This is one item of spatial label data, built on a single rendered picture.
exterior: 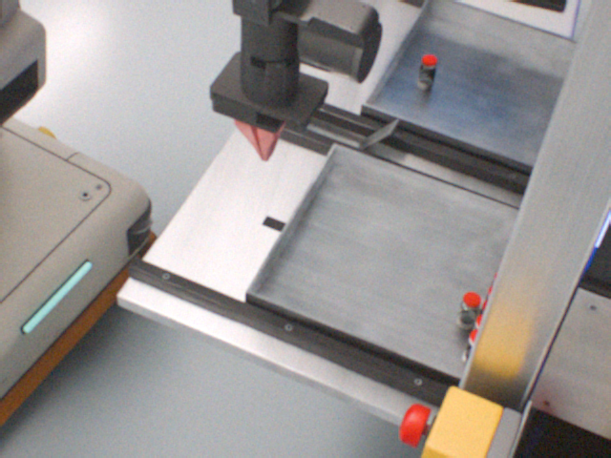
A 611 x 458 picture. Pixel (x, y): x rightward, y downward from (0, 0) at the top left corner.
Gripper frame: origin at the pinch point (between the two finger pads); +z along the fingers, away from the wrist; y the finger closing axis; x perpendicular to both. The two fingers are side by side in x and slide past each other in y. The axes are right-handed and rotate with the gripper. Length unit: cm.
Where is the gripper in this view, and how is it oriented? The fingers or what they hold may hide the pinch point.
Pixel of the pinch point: (266, 151)
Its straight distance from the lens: 113.3
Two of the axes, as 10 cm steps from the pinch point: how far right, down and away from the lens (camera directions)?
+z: -0.6, 6.4, 7.6
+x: 4.0, -6.8, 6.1
